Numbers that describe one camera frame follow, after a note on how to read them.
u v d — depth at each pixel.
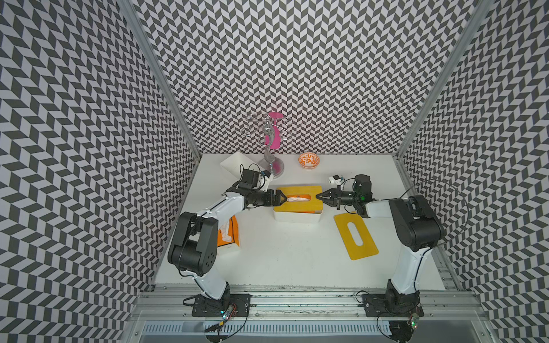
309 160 1.15
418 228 0.52
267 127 0.93
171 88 0.95
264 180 0.78
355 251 0.87
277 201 0.81
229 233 0.81
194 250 0.46
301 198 0.93
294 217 0.90
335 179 0.90
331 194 0.86
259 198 0.79
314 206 0.88
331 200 0.84
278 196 0.83
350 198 0.83
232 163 1.15
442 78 0.85
